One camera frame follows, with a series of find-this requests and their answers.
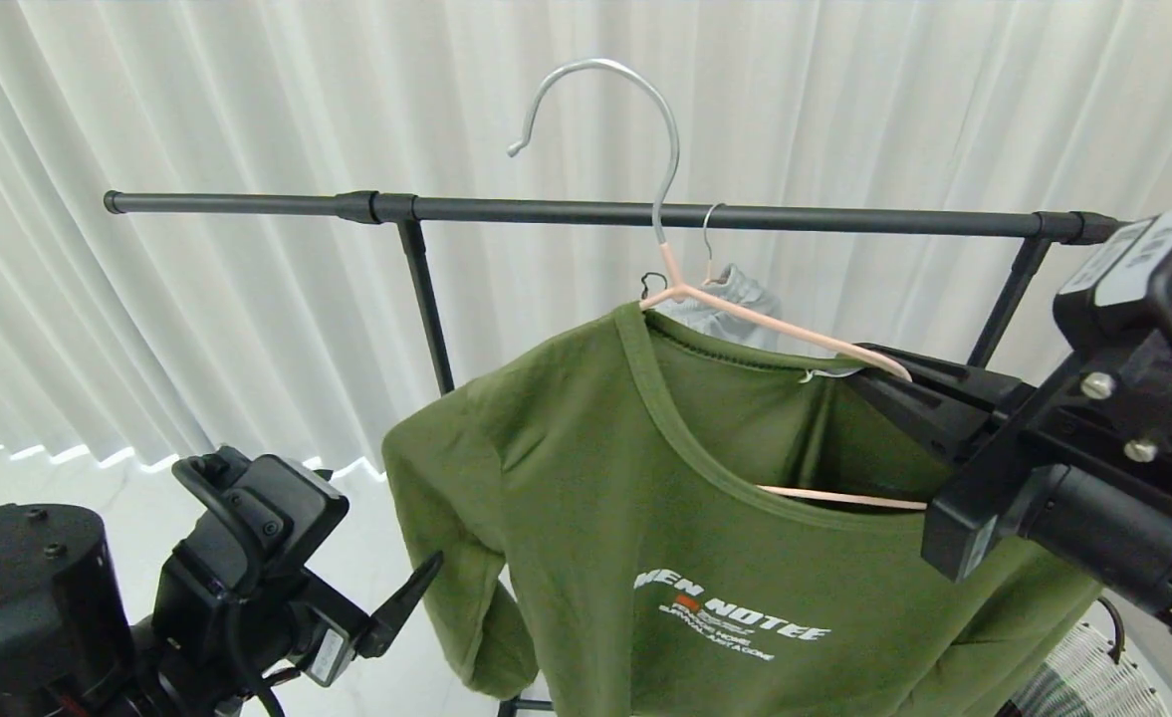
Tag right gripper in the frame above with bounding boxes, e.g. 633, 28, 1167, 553
841, 344, 1172, 658

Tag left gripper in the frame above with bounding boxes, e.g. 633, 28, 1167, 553
267, 551, 444, 688

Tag pale grey shorts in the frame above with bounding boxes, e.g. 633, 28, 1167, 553
657, 264, 781, 350

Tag green garment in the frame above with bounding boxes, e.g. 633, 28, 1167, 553
381, 302, 1104, 717

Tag pink clothes hanger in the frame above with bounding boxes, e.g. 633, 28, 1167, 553
506, 58, 930, 512
702, 202, 728, 288

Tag white laundry basket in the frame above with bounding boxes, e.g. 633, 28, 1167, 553
1004, 596, 1169, 717

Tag black clothes rack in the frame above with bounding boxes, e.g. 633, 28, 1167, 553
103, 189, 1124, 717

